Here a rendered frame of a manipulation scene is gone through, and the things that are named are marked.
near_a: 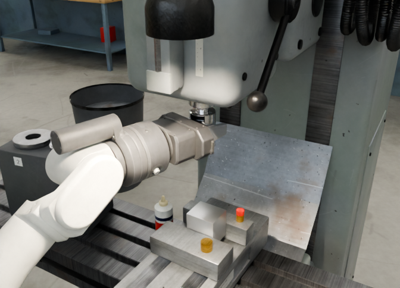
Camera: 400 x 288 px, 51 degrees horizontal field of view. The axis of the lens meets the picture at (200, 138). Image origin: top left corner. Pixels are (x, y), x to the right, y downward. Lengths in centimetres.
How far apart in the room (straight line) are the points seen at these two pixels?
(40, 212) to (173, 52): 27
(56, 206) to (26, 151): 48
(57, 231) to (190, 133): 25
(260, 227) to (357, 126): 34
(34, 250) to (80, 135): 16
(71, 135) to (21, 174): 47
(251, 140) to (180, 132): 49
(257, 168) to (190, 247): 40
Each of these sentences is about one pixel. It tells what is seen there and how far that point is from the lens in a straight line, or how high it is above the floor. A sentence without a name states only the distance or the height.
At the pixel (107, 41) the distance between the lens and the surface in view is 548.
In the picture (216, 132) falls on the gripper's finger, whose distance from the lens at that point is 73.
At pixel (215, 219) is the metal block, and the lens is 81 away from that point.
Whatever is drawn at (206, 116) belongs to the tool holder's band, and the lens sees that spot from 71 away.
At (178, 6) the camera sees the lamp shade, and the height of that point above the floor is 148.
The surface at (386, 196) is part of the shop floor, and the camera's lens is 306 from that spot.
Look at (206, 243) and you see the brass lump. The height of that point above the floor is 105.
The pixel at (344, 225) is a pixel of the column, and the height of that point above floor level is 86.
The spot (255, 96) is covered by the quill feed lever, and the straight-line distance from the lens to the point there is 59.
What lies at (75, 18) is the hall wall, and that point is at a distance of 690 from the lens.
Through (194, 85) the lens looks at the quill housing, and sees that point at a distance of 62.
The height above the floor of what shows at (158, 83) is 135.
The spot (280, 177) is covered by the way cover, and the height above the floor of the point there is 98.
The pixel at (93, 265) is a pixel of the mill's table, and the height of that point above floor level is 92.
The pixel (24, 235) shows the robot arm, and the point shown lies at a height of 120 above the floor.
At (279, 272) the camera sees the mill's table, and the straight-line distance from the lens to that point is 94.
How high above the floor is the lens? 154
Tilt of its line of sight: 25 degrees down
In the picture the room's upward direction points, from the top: straight up
